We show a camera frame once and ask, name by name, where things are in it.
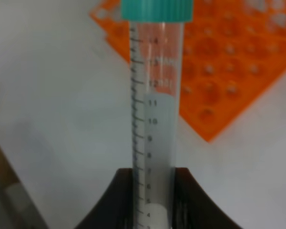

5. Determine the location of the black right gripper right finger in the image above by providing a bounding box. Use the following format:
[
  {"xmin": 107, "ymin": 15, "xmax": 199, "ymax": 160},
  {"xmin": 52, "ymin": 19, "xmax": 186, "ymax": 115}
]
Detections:
[{"xmin": 173, "ymin": 167, "xmax": 240, "ymax": 229}]

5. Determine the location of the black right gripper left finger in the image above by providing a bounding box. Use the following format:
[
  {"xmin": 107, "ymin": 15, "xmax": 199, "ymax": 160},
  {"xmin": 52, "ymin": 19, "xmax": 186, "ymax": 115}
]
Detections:
[{"xmin": 76, "ymin": 168, "xmax": 133, "ymax": 229}]

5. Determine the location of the teal-capped test tube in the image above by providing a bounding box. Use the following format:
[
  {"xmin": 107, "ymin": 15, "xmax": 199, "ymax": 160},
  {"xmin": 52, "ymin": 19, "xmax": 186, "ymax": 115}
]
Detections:
[{"xmin": 121, "ymin": 0, "xmax": 193, "ymax": 229}]

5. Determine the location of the orange test tube rack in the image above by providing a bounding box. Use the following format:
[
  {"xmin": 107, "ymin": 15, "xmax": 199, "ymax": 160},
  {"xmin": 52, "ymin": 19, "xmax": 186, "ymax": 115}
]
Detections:
[{"xmin": 89, "ymin": 0, "xmax": 286, "ymax": 141}]

